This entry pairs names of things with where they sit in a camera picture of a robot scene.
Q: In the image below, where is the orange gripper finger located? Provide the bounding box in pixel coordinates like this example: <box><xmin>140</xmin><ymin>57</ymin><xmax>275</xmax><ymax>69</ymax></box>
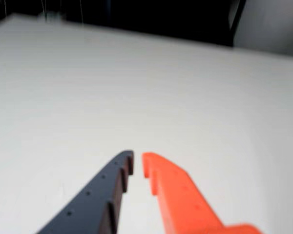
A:
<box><xmin>141</xmin><ymin>152</ymin><xmax>265</xmax><ymax>234</ymax></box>

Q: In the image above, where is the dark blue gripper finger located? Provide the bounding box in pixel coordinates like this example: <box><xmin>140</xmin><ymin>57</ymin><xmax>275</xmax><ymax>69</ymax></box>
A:
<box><xmin>35</xmin><ymin>149</ymin><xmax>135</xmax><ymax>234</ymax></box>

